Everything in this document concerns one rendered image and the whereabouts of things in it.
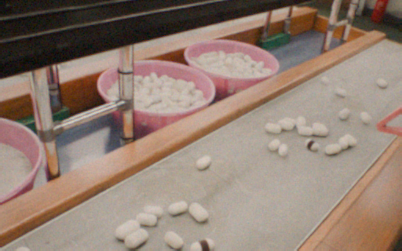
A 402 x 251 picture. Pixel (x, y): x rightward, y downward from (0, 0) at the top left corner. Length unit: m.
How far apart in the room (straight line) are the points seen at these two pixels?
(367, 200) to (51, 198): 0.52
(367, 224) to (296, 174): 0.18
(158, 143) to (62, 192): 0.20
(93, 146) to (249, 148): 0.33
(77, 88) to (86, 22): 0.61
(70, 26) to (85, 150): 0.54
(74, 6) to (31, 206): 0.34
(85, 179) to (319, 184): 0.41
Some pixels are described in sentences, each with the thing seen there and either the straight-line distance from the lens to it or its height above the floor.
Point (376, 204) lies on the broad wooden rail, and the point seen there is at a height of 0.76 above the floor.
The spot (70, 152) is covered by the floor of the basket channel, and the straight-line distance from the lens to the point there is 0.89.
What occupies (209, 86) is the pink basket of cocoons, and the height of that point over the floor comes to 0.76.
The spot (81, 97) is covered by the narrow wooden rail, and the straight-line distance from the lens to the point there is 1.00.
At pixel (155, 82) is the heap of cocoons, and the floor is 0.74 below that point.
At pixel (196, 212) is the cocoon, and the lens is 0.62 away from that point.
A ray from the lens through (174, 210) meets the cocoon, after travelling 0.63.
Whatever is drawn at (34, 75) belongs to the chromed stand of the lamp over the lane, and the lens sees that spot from 0.59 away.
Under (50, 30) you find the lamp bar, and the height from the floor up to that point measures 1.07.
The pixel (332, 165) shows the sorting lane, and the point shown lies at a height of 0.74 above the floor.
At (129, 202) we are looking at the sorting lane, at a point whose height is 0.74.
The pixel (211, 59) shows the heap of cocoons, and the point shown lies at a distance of 1.18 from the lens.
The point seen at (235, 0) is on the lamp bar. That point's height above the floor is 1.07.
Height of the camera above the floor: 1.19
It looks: 36 degrees down
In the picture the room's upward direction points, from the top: 11 degrees clockwise
